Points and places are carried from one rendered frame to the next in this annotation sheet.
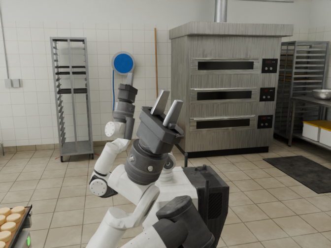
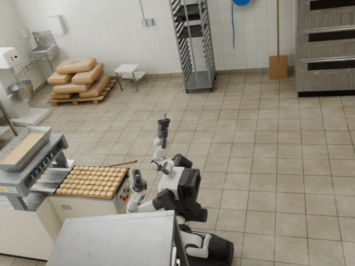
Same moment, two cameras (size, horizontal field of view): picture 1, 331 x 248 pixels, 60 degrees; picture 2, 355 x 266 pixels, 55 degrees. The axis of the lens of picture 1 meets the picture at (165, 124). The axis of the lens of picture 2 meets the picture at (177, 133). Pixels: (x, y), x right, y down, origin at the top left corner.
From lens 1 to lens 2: 1.92 m
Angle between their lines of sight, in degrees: 37
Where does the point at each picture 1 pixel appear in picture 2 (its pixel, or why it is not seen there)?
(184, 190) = (172, 185)
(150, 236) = (150, 203)
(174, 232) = (157, 203)
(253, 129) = not seen: outside the picture
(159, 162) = (138, 188)
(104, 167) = (156, 157)
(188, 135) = (299, 76)
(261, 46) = not seen: outside the picture
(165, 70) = not seen: outside the picture
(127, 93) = (161, 125)
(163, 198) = (162, 187)
